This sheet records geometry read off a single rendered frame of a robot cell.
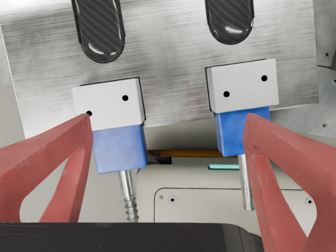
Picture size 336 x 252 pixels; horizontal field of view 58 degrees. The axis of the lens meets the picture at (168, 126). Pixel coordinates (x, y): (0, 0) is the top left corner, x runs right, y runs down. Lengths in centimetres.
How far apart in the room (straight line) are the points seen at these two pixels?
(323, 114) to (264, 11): 14
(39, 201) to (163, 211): 57
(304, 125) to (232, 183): 58
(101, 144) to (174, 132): 89
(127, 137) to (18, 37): 12
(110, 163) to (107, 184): 95
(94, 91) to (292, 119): 21
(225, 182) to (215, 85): 68
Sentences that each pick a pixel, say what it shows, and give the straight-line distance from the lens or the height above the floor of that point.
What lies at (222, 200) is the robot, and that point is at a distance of 92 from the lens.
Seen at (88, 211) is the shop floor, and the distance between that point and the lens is 127.
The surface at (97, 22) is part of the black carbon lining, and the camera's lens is 28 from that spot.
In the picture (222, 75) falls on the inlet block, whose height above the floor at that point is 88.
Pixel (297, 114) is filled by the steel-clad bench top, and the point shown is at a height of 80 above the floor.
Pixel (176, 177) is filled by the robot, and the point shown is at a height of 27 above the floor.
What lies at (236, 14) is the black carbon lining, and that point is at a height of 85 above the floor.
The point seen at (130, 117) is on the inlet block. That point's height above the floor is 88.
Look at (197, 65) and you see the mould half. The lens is 26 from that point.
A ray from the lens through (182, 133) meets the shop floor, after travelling 114.
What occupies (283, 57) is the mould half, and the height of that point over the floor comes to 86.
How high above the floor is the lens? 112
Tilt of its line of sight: 81 degrees down
